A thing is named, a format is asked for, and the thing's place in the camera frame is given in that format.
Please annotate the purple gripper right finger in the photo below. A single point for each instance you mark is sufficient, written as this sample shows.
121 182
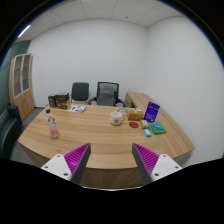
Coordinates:
152 166

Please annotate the black visitor chair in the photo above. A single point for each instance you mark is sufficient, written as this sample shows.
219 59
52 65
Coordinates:
80 92

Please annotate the dark red round coaster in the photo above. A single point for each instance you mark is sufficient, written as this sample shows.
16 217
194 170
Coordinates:
133 124

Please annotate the grey mesh office chair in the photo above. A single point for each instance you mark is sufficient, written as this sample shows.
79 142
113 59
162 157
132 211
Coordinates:
107 94

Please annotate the pink drink bottle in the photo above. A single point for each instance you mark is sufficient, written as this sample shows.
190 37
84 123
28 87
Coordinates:
50 120

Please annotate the dark brown cardboard box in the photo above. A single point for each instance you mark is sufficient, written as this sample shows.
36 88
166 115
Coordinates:
59 100

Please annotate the small blue white box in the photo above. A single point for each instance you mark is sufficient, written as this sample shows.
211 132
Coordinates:
147 132

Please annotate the green box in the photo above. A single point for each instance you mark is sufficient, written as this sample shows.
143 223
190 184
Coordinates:
157 128

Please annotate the white ceramic mug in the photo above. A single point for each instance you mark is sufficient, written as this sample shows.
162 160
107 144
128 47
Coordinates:
116 118

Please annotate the black leather chair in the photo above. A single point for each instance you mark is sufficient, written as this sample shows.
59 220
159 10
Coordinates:
10 130

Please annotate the round patterned plate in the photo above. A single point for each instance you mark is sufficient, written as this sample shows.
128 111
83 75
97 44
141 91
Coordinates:
124 110

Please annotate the wooden glass-door cabinet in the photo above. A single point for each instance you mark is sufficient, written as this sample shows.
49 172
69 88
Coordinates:
20 84

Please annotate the purple standing card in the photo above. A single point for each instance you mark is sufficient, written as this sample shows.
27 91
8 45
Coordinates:
151 112

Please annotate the green white leaflet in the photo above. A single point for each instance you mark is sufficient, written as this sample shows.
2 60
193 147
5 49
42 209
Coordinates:
76 108

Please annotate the small white tan box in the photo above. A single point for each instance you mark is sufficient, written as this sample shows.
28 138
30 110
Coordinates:
144 124

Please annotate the orange tissue box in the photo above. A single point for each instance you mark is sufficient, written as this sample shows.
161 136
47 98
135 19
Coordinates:
134 115

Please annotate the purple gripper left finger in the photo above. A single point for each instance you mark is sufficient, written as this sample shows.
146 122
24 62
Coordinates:
70 166

